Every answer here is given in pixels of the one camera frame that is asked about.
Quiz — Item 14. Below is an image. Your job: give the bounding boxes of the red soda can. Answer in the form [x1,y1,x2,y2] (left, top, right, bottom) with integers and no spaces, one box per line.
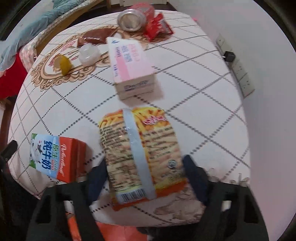
[117,3,155,32]

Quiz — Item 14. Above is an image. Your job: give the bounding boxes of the red snack wrapper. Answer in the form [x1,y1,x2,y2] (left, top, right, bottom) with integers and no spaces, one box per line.
[144,13,174,42]

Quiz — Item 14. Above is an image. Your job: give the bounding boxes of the yellow noodle snack bag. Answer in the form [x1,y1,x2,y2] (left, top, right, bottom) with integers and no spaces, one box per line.
[99,107,187,211]

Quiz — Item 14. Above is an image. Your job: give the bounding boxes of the brown sauce packet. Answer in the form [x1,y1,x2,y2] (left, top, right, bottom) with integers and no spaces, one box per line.
[77,28,116,47]

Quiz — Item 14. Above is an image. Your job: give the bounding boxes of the wooden bed with mattress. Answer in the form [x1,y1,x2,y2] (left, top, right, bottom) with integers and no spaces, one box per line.
[18,1,111,72]

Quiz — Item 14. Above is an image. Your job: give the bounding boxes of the red blanket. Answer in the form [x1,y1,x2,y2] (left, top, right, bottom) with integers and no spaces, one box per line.
[0,52,28,100]

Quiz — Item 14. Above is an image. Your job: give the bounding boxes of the clear plastic cup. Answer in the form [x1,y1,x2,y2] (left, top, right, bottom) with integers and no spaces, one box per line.
[78,43,101,66]

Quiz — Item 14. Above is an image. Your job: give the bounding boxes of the milk carton blue red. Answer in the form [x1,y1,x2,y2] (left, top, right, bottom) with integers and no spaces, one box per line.
[29,133,86,183]

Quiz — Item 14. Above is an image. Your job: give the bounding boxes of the yellow fruit peel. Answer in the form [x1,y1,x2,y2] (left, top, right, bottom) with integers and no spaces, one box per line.
[53,55,72,76]

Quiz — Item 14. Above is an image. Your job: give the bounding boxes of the white patterned tablecloth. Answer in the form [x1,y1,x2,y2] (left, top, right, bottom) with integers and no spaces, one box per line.
[7,9,251,227]

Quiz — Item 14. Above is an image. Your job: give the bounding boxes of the black plug adapter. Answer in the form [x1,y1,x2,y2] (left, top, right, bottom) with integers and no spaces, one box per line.
[223,51,236,63]

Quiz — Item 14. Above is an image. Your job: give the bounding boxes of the wall power sockets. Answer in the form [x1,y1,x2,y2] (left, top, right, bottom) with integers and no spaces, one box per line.
[216,34,255,98]

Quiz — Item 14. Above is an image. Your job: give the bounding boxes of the blue quilt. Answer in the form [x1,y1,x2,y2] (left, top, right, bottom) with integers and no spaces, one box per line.
[1,0,84,72]

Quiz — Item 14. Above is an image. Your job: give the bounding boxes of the pink white toothpaste box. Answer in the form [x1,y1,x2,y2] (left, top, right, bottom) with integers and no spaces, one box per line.
[107,37,156,100]

